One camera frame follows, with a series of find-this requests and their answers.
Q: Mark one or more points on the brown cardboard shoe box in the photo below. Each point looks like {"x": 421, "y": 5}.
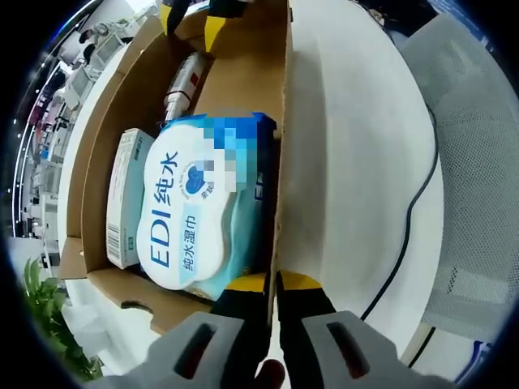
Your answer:
{"x": 251, "y": 73}

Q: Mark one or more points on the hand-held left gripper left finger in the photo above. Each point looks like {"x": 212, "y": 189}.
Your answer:
{"x": 190, "y": 352}

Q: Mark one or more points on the white bottle red label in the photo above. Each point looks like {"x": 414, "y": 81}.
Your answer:
{"x": 184, "y": 79}

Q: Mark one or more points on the white slim carton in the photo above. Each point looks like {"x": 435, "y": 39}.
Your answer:
{"x": 121, "y": 202}

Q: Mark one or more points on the person's left hand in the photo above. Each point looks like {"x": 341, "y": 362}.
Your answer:
{"x": 271, "y": 374}

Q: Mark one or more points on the blue soft item wipes pack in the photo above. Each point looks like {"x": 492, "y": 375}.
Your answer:
{"x": 182, "y": 227}

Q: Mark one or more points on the grey mesh office chair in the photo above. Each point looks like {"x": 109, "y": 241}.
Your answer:
{"x": 466, "y": 121}

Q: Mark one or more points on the potted green plant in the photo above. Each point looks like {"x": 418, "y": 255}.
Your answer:
{"x": 48, "y": 300}

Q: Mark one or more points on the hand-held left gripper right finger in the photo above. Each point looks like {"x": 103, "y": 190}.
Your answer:
{"x": 357, "y": 352}

